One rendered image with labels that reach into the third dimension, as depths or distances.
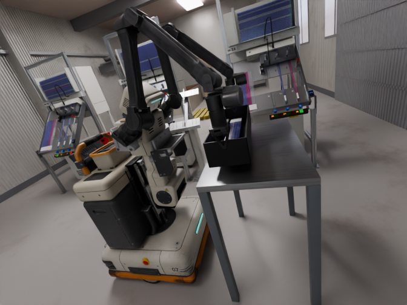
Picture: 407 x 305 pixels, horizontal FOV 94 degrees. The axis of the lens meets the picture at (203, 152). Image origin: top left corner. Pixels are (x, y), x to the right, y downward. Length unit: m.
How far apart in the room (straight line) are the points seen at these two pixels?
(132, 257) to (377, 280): 1.39
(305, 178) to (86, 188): 1.08
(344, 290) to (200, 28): 8.87
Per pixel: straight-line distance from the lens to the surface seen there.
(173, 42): 0.77
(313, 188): 0.77
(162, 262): 1.34
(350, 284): 1.47
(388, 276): 1.55
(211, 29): 9.09
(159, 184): 1.17
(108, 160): 1.27
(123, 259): 1.50
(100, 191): 1.19
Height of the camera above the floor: 1.21
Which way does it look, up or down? 23 degrees down
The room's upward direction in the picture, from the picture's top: 15 degrees counter-clockwise
